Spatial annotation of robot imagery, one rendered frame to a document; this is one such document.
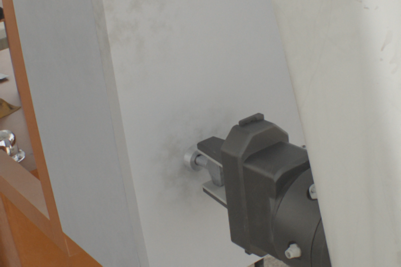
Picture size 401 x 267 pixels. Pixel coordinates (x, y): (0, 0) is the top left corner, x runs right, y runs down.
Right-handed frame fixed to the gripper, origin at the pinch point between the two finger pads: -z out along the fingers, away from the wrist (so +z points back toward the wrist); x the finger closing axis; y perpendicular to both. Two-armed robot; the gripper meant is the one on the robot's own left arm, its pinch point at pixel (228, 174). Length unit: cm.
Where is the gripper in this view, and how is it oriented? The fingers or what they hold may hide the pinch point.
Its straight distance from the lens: 62.9
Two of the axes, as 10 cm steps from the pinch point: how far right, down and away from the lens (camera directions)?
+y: 8.0, -3.1, 5.1
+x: 1.2, 9.2, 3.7
